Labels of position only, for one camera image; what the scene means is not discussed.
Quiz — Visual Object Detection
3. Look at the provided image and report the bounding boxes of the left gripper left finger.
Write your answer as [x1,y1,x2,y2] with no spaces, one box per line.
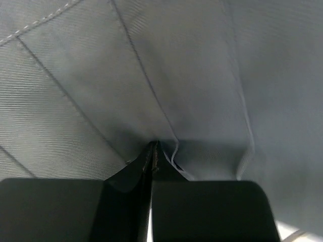
[1,143,154,241]

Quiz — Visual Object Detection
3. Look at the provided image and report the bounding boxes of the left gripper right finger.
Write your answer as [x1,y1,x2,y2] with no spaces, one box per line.
[150,141,280,241]

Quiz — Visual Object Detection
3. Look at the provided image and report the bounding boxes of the grey pleated skirt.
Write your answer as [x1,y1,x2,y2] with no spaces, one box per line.
[1,1,322,235]

